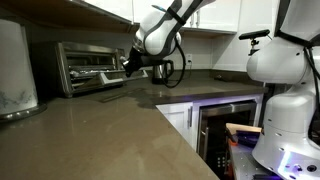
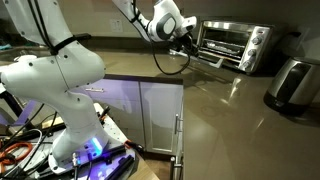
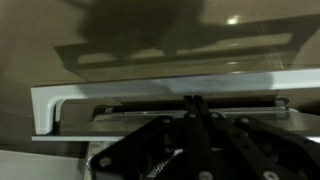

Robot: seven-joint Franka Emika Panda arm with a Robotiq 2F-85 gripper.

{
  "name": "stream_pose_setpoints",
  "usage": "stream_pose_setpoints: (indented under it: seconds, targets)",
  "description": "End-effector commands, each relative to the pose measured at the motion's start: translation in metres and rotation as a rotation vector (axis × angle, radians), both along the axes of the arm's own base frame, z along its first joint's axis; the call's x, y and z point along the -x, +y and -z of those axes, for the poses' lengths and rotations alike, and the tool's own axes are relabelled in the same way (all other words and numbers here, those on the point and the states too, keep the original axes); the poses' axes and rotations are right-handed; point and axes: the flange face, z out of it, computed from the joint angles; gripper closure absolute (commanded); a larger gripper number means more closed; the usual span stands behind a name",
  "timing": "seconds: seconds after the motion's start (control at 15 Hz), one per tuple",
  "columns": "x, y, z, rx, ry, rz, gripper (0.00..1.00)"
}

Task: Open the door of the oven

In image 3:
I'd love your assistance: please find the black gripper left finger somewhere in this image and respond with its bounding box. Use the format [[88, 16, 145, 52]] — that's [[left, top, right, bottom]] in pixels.
[[89, 95, 214, 180]]

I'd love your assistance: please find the glass toaster oven door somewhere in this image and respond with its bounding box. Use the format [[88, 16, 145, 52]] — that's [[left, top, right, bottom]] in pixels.
[[30, 68, 320, 143]]

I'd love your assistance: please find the silver toaster oven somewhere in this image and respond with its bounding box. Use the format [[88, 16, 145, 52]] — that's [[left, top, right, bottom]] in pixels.
[[84, 98, 320, 180]]

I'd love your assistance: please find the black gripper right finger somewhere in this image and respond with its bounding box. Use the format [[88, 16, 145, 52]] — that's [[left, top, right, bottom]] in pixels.
[[193, 95, 320, 180]]

